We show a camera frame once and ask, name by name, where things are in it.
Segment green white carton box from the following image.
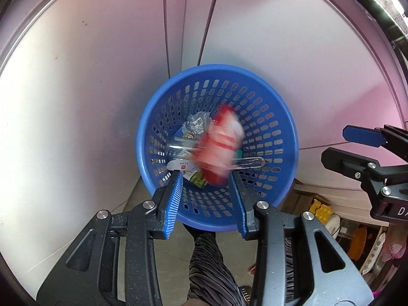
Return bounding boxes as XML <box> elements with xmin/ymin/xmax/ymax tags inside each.
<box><xmin>183</xmin><ymin>171</ymin><xmax>208</xmax><ymax>189</ymax></box>

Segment long toothbrush package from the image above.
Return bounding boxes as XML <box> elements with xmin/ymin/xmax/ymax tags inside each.
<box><xmin>167</xmin><ymin>156</ymin><xmax>266</xmax><ymax>174</ymax></box>

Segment red tissue pack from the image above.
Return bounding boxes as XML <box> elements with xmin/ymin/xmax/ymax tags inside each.
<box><xmin>192</xmin><ymin>105</ymin><xmax>245</xmax><ymax>186</ymax></box>

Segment clear plastic water bottle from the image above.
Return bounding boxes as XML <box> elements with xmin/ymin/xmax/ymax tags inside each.
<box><xmin>164</xmin><ymin>137</ymin><xmax>200</xmax><ymax>161</ymax></box>

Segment striped trouser legs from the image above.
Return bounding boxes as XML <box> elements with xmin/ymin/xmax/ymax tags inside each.
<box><xmin>187</xmin><ymin>228</ymin><xmax>298</xmax><ymax>306</ymax></box>

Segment blue plastic waste basket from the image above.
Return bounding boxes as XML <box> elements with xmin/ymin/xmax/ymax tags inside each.
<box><xmin>136</xmin><ymin>64</ymin><xmax>299</xmax><ymax>232</ymax></box>

